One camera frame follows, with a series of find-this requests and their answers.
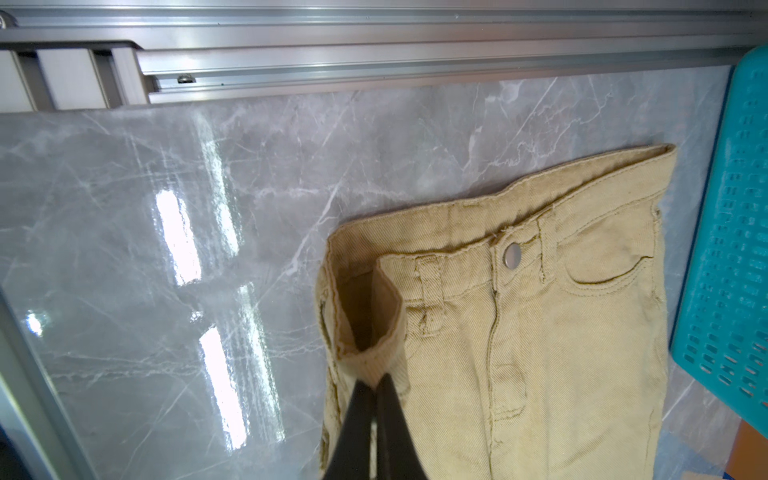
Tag aluminium front rail frame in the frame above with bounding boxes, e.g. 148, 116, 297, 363
1, 1, 767, 111

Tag khaki long pants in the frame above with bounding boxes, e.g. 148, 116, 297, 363
316, 144, 677, 479

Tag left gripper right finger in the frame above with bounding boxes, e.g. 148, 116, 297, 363
376, 374, 427, 480

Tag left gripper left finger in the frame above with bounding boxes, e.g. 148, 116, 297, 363
323, 380, 376, 480

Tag teal plastic basket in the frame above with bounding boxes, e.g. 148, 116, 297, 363
670, 46, 767, 434

